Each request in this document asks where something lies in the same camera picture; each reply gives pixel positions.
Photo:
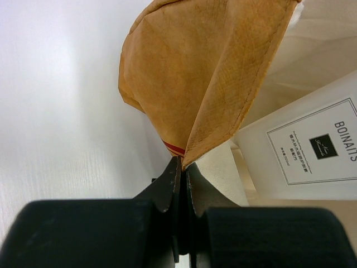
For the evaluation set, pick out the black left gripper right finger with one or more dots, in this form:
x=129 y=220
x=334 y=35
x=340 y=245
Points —
x=223 y=234

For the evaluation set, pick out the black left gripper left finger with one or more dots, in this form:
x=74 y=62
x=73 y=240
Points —
x=137 y=232

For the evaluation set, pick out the white bottle with black cap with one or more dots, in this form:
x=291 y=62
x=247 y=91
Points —
x=306 y=149

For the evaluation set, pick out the tan canvas tote bag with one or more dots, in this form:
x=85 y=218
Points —
x=203 y=70

